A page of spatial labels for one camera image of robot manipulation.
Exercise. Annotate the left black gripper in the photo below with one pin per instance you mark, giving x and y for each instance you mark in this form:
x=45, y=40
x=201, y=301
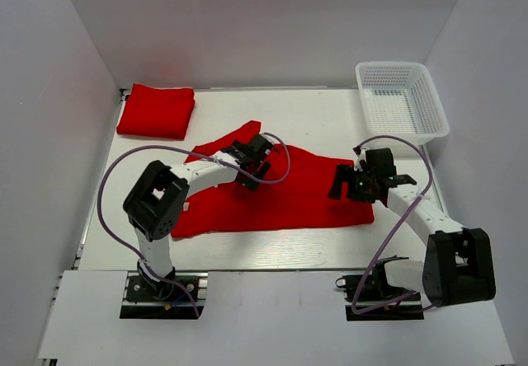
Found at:
x=250, y=184

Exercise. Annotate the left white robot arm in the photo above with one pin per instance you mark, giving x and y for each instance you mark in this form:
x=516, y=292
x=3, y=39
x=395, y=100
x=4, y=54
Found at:
x=155, y=203

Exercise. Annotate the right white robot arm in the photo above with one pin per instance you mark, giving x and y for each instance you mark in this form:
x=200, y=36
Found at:
x=458, y=264

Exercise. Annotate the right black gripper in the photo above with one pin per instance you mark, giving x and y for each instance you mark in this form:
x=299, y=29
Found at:
x=344, y=174

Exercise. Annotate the red t-shirt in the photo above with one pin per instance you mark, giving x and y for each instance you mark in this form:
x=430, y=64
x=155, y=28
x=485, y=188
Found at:
x=157, y=113
x=294, y=197

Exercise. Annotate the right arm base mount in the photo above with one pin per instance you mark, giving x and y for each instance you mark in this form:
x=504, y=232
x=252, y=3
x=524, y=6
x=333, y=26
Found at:
x=409, y=309

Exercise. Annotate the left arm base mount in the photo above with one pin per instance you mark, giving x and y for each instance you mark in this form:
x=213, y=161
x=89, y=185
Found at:
x=141, y=302

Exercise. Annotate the white plastic basket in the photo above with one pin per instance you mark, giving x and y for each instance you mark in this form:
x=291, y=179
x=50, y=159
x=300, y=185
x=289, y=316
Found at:
x=400, y=99

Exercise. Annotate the folded red t-shirt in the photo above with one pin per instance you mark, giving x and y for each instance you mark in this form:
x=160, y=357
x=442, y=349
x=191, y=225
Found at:
x=157, y=113

